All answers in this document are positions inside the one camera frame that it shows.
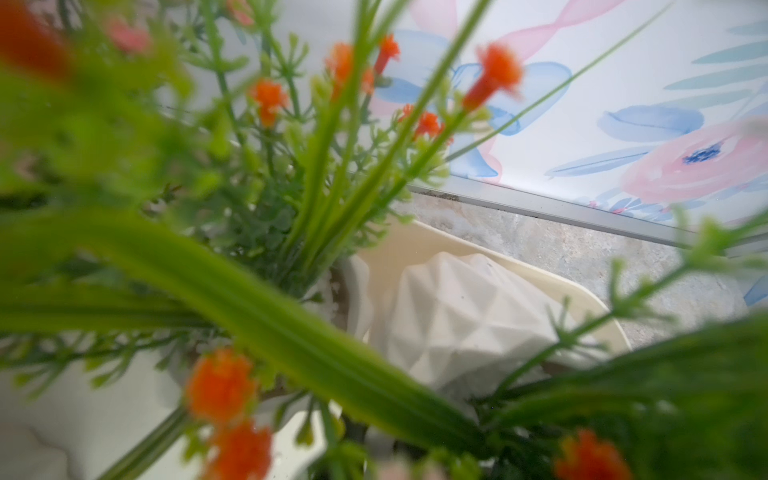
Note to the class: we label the cream plastic storage box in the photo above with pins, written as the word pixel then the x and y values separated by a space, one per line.
pixel 99 287

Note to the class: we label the small potted gypsophila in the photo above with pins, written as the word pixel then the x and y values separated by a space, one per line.
pixel 694 406

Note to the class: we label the pink flowered potted gypsophila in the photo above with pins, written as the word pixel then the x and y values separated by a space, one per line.
pixel 92 94

